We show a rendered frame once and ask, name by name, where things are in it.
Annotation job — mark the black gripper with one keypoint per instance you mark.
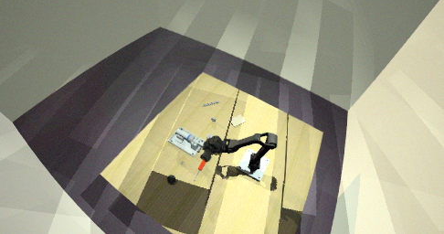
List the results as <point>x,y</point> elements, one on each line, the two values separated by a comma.
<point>207,153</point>

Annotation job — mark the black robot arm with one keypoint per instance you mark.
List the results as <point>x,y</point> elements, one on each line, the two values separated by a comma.
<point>234,145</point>

